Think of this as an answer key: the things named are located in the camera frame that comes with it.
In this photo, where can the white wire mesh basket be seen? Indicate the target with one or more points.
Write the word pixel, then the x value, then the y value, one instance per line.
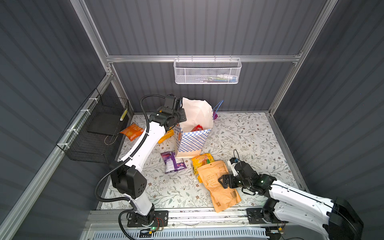
pixel 188 70

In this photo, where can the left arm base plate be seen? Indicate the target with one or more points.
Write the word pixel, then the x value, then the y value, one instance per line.
pixel 155 218

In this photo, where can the white vent grille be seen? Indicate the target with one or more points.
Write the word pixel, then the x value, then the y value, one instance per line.
pixel 202 233

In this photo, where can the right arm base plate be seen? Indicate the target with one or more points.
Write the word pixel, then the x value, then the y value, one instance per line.
pixel 259 216

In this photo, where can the red gummy snack bag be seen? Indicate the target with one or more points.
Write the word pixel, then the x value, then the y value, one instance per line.
pixel 197 128

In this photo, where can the aluminium front rail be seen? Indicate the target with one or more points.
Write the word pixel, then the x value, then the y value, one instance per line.
pixel 181 218

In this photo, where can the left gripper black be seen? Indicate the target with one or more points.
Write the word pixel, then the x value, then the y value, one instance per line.
pixel 182 118

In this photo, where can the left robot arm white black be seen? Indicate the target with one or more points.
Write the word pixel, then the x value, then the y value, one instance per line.
pixel 127 176

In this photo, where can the markers in white basket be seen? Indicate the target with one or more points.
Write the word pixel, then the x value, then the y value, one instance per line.
pixel 219 79

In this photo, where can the blue checkered paper bag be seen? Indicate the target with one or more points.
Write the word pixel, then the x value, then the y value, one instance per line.
pixel 192 134

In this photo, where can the brown kraft pouch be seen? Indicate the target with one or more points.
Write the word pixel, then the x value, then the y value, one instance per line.
pixel 222 198

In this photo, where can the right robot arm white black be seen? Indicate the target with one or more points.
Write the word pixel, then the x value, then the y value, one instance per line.
pixel 335 219

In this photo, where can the yellow marker in black basket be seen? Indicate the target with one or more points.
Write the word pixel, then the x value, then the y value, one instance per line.
pixel 123 115

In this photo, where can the yellow gummy bag middle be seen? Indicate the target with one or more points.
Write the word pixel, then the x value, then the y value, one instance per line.
pixel 167 135

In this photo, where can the yellow gummy bag front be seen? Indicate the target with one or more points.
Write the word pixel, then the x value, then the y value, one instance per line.
pixel 199 161

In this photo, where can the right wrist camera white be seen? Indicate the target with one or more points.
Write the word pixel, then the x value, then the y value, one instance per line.
pixel 232 163

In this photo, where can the purple white snack bag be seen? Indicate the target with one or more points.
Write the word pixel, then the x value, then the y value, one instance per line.
pixel 173 164

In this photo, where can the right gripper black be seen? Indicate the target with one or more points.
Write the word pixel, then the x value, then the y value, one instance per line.
pixel 230 183

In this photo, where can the yellow gummy bag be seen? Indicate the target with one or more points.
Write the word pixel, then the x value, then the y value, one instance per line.
pixel 167 135
pixel 199 161

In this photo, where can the black wire basket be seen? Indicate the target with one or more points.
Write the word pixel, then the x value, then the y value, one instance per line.
pixel 94 134

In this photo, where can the orange chip bag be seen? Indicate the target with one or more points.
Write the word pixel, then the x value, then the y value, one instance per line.
pixel 132 132

